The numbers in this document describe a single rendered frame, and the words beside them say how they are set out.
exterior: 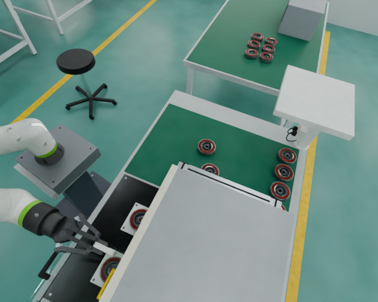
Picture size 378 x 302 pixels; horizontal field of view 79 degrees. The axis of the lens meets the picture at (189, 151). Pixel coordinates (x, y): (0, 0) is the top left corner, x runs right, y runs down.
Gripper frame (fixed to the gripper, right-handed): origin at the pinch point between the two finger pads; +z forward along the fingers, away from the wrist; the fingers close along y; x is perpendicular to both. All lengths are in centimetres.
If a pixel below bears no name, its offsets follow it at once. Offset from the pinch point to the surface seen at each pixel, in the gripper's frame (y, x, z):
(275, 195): -62, -38, 57
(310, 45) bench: -232, -42, 62
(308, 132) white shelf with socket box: -105, -27, 65
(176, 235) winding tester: -9.3, 14.2, 19.3
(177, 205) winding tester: -17.1, 14.2, 16.2
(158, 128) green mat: -79, -43, -23
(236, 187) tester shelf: -40, -6, 33
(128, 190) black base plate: -32, -41, -18
